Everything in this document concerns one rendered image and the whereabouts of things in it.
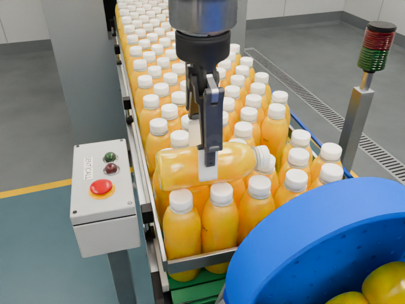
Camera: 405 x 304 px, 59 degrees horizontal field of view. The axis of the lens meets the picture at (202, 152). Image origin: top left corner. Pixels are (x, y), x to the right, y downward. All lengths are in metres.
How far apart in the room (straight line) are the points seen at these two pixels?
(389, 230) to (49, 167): 2.34
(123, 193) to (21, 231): 1.67
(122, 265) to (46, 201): 1.60
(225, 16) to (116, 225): 0.36
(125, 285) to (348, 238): 0.52
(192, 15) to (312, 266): 0.36
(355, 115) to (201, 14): 0.64
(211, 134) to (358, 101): 0.56
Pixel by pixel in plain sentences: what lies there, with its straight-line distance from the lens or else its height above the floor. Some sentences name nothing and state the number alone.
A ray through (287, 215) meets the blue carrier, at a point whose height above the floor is 1.21.
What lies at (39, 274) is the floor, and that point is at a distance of 2.01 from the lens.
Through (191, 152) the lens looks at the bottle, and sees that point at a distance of 0.59.
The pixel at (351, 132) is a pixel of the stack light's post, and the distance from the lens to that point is 1.04.
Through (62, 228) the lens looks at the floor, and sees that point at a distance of 2.17.
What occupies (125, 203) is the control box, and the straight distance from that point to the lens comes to 0.59.
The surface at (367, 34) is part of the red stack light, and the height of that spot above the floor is 1.24.
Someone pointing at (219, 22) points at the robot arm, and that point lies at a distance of 0.47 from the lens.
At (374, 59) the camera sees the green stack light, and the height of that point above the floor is 1.19.
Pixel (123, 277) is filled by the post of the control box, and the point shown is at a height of 0.82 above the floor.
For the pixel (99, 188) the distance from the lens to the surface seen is 0.61.
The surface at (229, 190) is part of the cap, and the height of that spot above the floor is 1.09.
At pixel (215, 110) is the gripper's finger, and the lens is 0.49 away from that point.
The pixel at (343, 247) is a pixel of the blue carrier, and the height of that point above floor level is 1.12.
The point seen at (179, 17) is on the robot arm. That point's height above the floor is 1.38.
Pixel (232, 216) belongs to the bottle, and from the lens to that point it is 0.63.
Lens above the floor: 1.50
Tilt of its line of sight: 35 degrees down
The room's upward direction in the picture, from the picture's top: straight up
